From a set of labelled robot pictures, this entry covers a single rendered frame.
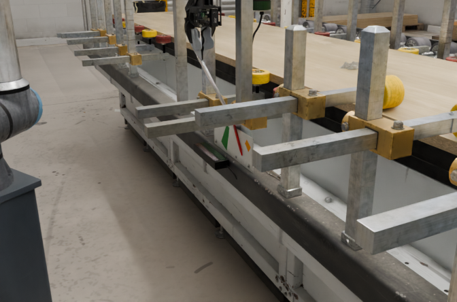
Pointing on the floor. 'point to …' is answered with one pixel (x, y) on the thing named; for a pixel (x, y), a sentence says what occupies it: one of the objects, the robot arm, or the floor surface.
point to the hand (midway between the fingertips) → (200, 54)
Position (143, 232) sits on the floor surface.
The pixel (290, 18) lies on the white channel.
